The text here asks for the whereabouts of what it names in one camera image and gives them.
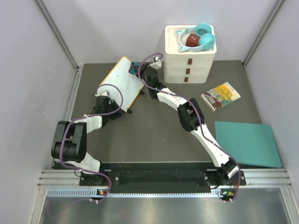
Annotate blue bone-shaped eraser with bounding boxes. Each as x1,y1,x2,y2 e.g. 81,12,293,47
128,62,139,75

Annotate orange-framed whiteboard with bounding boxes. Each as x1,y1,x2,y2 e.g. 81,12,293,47
96,56,144,110

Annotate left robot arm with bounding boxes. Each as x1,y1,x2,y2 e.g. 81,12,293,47
51,96,132,186

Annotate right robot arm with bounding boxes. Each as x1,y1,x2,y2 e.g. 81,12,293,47
137,65,241,188

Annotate white three-drawer storage box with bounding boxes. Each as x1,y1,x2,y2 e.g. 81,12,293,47
164,25,217,84

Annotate dark red cube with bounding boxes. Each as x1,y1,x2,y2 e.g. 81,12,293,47
185,33,200,47

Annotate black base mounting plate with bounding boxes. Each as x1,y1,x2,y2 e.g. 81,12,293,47
78,169,246,187

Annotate teal cat-ear headphones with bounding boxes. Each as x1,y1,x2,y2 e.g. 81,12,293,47
175,22,215,52

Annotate yellow illustrated book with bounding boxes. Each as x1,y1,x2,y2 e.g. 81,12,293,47
201,82,241,112

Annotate teal foam pad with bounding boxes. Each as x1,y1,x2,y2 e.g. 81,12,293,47
214,121,282,168

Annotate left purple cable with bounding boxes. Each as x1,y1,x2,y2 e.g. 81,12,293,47
59,84,124,203

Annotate purple cable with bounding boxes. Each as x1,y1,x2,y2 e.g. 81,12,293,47
59,84,124,203
138,53,241,203

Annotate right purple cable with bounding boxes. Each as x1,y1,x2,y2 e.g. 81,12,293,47
138,53,241,203

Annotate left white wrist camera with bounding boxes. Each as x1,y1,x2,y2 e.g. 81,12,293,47
95,90,110,97

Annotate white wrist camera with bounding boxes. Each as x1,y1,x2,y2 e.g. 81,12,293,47
95,90,110,97
149,56,162,70

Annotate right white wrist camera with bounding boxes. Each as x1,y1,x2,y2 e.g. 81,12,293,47
149,56,162,70

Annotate aluminium front rail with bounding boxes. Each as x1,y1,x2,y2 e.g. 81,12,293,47
37,169,292,200

